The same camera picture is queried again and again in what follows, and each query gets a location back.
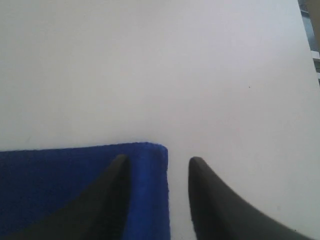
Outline blue towel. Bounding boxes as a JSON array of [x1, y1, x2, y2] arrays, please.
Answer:
[[0, 142, 171, 240]]

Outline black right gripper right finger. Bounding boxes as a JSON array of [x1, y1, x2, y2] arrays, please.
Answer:
[[188, 156, 307, 240]]

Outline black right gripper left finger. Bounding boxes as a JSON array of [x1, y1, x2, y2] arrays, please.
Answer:
[[7, 154, 131, 240]]

